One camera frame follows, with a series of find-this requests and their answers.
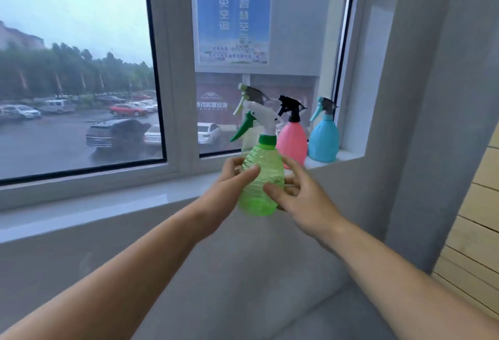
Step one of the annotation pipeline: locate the dark red shop sign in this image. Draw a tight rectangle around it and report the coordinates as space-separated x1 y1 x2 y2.
196 72 317 128

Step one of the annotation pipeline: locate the distant beige building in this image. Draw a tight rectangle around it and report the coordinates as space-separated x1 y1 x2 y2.
0 20 44 52

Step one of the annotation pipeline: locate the blue hanging poster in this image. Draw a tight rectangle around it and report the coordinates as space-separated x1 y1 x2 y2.
194 0 273 65

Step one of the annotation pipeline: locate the pink plastic spray bottle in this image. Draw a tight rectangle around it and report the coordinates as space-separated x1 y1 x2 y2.
275 95 308 169

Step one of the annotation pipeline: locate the white sedan car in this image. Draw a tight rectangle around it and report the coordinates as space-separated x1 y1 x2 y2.
197 122 222 146

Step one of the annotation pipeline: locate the person's left forearm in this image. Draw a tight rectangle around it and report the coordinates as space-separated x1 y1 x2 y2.
0 202 219 340

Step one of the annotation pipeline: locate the dark grey parked suv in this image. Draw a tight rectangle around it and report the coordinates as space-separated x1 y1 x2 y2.
85 118 152 150

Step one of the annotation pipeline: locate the green plastic spray bottle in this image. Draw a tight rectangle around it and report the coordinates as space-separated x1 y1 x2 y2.
229 101 285 217

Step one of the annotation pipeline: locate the red parked car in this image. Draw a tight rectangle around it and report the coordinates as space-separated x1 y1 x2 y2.
109 103 150 118

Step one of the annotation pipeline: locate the person's right forearm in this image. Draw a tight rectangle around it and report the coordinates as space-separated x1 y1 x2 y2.
317 220 499 340

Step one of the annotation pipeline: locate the row of distant parked vehicles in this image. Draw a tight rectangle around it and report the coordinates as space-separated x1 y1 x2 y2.
0 91 158 122

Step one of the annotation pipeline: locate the white window sill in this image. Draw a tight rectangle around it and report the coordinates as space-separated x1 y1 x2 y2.
0 151 367 245

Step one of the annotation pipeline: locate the row of green trees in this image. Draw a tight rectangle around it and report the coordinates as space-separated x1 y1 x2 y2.
0 42 156 101

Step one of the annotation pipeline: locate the clear plastic spray bottle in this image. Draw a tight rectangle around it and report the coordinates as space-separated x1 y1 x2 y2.
233 83 274 157

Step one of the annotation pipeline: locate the white window frame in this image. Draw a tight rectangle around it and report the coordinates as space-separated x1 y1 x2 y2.
0 0 375 212

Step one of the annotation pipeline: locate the light wooden slat panel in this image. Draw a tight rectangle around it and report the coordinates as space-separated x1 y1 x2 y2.
432 121 499 315

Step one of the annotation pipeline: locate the person's left hand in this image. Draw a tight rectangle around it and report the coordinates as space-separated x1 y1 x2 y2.
194 156 261 237

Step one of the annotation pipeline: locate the person's right hand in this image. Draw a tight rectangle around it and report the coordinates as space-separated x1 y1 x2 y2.
264 155 348 249

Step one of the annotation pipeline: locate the small white hatchback car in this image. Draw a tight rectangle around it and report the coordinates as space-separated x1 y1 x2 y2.
143 124 163 146

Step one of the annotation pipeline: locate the blue plastic spray bottle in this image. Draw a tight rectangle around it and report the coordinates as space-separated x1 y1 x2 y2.
307 97 341 163

